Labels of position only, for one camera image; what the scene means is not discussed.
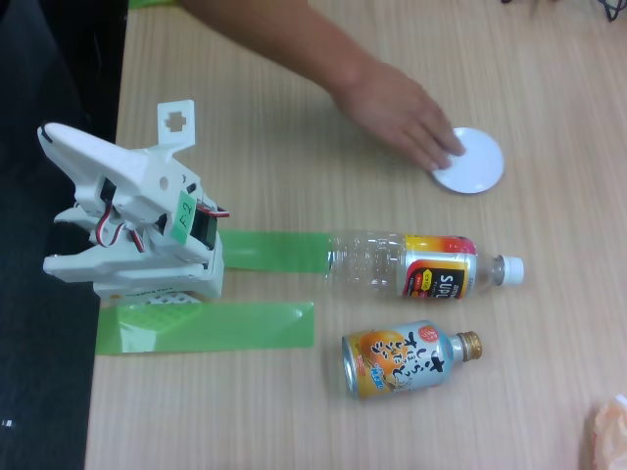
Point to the clear plastic bottle orange label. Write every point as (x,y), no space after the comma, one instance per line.
(436,274)

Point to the small white round plate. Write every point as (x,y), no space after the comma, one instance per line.
(475,166)

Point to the orange drink aluminium bottle can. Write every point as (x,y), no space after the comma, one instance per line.
(392,362)

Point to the person's hand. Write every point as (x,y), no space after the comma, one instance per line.
(397,112)

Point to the green paper label sticker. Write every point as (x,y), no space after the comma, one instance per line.
(185,218)

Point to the short green tape strip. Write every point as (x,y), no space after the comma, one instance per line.
(274,252)

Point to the long green tape strip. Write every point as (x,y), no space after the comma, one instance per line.
(235,328)

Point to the green tape at table edge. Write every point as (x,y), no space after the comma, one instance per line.
(152,3)

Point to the orange translucent plastic bag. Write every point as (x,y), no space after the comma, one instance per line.
(612,436)

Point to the white empty camera mount bracket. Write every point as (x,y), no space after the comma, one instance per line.
(177,138)

